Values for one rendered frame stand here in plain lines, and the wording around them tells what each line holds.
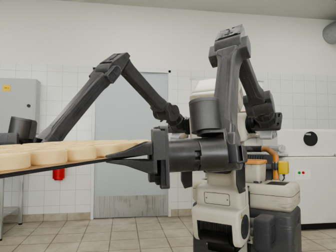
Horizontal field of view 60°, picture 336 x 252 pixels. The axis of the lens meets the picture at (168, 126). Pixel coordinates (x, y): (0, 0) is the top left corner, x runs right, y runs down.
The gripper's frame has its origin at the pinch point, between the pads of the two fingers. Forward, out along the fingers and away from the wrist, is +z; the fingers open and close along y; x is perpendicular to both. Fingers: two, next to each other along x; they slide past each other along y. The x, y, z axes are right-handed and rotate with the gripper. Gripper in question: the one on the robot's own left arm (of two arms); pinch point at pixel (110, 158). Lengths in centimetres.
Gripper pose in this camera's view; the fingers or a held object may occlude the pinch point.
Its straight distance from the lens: 49.0
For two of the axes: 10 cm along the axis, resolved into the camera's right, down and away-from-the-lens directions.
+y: 0.3, 10.0, -0.4
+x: -2.2, 0.4, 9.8
